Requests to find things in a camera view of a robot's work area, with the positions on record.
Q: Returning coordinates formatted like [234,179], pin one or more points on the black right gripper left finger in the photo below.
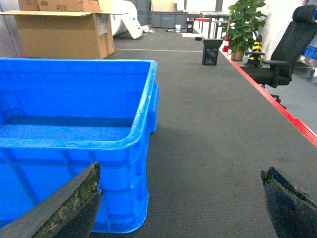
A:
[70,212]

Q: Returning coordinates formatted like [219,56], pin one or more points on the white foam roll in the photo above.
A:
[125,20]

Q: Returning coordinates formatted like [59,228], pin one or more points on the large open cardboard box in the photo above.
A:
[65,35]

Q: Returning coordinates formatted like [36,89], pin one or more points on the large blue plastic crate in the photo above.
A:
[58,116]

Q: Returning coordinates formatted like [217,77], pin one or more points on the green potted plant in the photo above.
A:
[244,23]

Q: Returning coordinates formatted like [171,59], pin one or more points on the white paper cup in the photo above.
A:
[177,28]

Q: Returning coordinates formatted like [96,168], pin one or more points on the small black box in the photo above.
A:
[210,51]

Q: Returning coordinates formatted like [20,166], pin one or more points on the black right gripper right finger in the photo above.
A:
[291,204]

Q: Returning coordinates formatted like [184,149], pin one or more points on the yellow black traffic cone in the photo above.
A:
[256,52]

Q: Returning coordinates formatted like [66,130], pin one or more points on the black office chair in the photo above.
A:
[298,35]

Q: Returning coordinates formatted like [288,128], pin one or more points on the grey storage crate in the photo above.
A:
[159,19]

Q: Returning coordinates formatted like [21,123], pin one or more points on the cardboard box with lettering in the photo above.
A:
[60,5]

